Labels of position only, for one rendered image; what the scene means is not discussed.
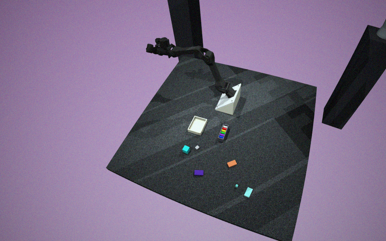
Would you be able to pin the light blue rectangular block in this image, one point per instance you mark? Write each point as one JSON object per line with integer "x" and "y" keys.
{"x": 248, "y": 192}

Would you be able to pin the orange rectangular block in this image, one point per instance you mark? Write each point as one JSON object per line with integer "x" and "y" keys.
{"x": 232, "y": 163}

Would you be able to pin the purple block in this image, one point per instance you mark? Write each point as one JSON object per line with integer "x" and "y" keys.
{"x": 198, "y": 172}

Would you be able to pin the teal cube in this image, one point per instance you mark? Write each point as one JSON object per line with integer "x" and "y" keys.
{"x": 186, "y": 149}

